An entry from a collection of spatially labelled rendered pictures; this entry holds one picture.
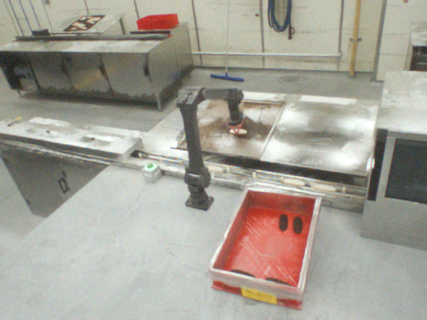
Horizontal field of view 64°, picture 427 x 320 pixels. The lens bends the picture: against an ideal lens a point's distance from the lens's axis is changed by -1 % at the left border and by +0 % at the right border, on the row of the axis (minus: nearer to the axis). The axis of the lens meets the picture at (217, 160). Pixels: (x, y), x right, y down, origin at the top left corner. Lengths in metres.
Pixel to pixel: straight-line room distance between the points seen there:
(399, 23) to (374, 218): 3.63
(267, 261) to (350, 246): 0.32
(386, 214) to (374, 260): 0.17
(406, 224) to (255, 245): 0.55
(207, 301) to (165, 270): 0.22
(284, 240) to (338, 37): 4.07
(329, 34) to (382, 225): 4.03
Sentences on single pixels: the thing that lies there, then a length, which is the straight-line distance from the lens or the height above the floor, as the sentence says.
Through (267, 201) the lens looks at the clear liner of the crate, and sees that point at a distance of 1.52.
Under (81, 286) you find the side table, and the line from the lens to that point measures 1.47.
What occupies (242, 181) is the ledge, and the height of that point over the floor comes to 0.86.
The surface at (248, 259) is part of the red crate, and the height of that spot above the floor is 0.82.
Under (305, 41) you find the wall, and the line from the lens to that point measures 5.28.
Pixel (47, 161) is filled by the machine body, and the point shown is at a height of 0.74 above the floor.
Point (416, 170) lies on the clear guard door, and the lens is 1.26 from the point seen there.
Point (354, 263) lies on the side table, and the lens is 1.38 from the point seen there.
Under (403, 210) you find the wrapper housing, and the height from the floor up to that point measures 0.99.
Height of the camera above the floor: 1.86
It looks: 33 degrees down
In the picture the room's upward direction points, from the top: 8 degrees counter-clockwise
